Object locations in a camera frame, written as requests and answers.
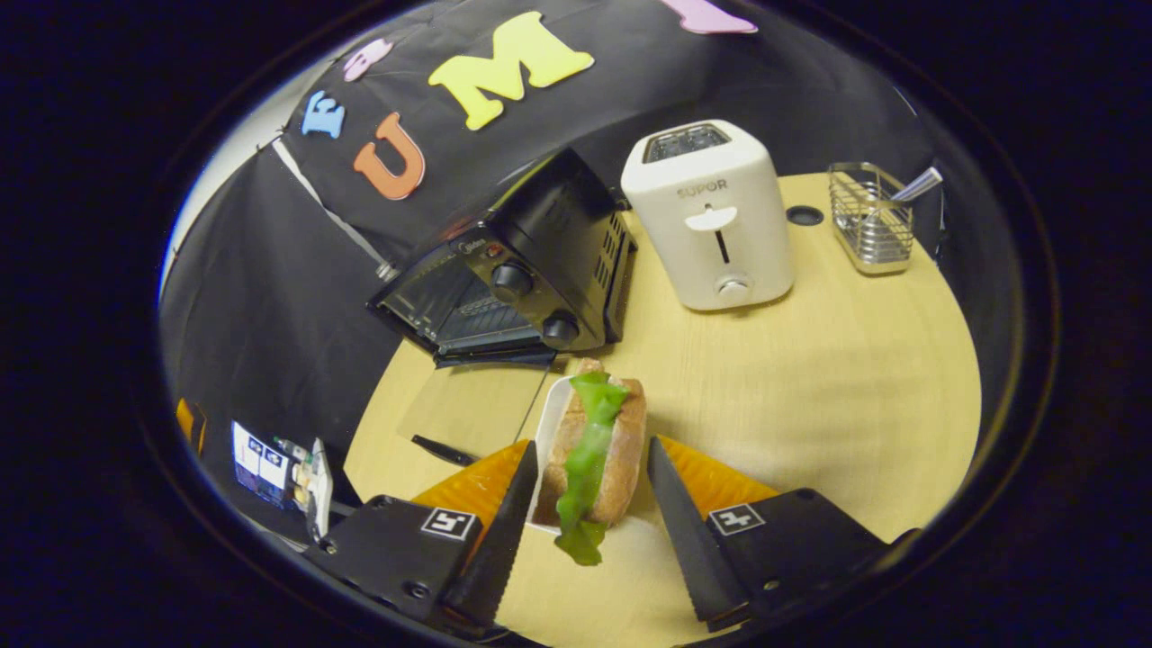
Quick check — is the black electric oven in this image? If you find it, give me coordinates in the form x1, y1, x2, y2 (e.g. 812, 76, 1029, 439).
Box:
367, 148, 638, 469

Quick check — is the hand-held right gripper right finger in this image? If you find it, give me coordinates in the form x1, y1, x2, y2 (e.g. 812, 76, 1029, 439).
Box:
646, 436, 892, 633

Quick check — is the white toaster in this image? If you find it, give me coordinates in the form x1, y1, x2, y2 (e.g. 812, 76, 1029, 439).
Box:
621, 120, 795, 312

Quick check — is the white rectangular dish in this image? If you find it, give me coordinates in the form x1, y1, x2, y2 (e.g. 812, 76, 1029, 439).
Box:
529, 373, 579, 534

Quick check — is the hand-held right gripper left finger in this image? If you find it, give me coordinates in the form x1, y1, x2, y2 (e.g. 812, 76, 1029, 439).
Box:
306, 439, 539, 627

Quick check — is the blue and white carton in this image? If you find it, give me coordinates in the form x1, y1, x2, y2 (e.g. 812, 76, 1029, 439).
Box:
231, 420, 294, 507

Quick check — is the lettuce sandwich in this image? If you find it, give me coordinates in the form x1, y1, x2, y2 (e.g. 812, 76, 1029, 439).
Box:
537, 358, 649, 568

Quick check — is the white plastic item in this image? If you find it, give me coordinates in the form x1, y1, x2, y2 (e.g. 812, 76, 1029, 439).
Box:
286, 437, 335, 543

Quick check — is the metal wire utensil holder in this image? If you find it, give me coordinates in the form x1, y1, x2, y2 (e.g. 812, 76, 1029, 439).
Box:
828, 162, 915, 276

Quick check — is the metal spoon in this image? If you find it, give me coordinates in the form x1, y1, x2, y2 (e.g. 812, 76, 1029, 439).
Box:
889, 166, 944, 205

